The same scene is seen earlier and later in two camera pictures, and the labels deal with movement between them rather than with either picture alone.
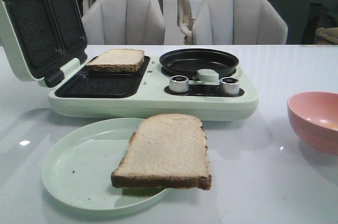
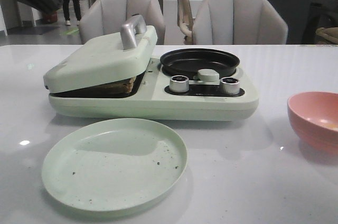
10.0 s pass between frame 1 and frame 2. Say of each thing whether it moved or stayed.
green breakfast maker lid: moved
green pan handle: stayed
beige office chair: stayed
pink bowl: stayed
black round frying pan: stayed
